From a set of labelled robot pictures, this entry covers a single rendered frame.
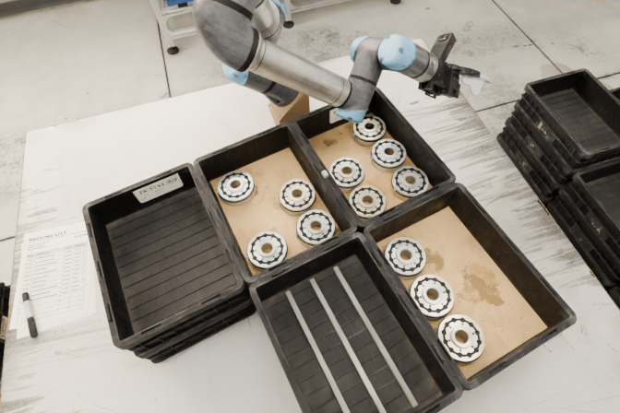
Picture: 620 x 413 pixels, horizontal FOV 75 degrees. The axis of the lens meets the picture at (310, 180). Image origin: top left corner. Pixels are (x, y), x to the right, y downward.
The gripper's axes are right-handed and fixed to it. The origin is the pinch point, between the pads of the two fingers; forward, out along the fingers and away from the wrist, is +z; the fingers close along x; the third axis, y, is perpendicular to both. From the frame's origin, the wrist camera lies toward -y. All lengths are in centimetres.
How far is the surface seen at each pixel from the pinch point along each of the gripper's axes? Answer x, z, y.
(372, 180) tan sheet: -15.4, -15.2, 32.3
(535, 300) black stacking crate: 28, -2, 54
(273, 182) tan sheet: -35, -36, 38
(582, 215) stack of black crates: 14, 80, 32
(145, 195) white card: -51, -66, 47
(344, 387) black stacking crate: 5, -37, 78
